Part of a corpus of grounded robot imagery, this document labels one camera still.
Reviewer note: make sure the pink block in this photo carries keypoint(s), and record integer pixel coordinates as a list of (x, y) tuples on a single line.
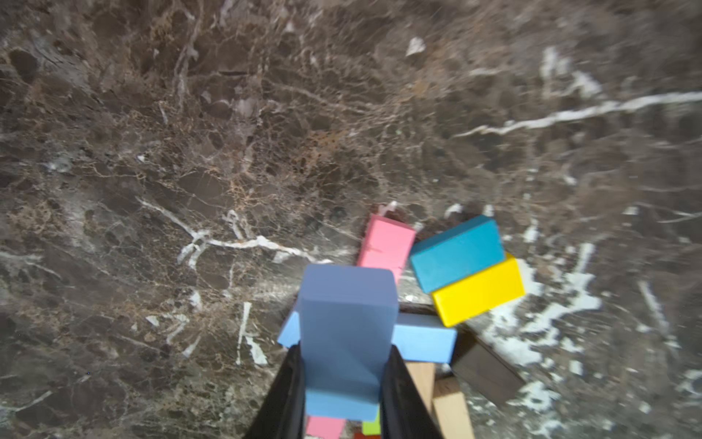
[(387, 245), (325, 428)]

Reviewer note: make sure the wooden block tilted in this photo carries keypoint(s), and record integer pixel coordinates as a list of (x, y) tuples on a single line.
[(451, 410)]

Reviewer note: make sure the yellow block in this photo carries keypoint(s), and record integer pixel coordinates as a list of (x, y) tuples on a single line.
[(479, 293)]

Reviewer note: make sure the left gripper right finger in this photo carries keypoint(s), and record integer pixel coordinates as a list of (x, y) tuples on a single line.
[(403, 414)]

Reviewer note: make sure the teal block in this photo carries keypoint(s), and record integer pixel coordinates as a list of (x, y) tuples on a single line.
[(451, 256)]

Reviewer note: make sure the blue block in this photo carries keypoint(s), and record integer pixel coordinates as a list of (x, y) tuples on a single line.
[(422, 337), (344, 390)]

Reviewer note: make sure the green block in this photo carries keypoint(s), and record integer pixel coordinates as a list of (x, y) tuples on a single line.
[(372, 427)]

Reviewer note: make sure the wooden block upright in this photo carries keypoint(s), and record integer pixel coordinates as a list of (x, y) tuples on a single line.
[(423, 376)]

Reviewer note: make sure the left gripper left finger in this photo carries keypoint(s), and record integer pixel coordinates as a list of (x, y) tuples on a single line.
[(282, 415)]

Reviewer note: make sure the dark brown block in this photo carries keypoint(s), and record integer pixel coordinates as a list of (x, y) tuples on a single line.
[(484, 370)]

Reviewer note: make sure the red block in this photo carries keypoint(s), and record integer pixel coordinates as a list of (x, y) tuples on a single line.
[(359, 435)]

